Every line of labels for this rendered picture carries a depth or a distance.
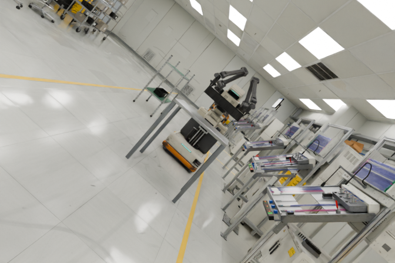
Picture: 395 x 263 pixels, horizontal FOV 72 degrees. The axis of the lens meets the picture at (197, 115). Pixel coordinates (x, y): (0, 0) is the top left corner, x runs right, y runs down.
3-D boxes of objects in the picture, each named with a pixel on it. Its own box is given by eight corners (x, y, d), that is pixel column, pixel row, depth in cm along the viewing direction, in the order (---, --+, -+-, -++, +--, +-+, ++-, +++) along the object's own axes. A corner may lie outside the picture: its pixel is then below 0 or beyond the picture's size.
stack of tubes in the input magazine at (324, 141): (318, 153, 355) (332, 138, 353) (306, 147, 406) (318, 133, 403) (325, 159, 355) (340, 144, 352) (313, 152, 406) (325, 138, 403)
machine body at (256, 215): (238, 222, 367) (270, 189, 360) (236, 202, 436) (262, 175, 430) (275, 255, 365) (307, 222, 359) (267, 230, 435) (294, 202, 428)
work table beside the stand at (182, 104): (140, 150, 326) (183, 100, 318) (183, 191, 319) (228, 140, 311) (124, 156, 282) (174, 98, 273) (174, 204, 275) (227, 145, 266)
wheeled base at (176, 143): (171, 139, 458) (180, 128, 455) (199, 165, 451) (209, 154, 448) (160, 144, 391) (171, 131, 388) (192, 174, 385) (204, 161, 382)
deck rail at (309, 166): (257, 172, 360) (257, 168, 360) (257, 172, 362) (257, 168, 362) (313, 168, 354) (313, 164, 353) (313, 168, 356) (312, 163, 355)
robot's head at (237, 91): (230, 88, 396) (234, 81, 385) (241, 98, 394) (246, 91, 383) (225, 93, 387) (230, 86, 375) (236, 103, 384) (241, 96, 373)
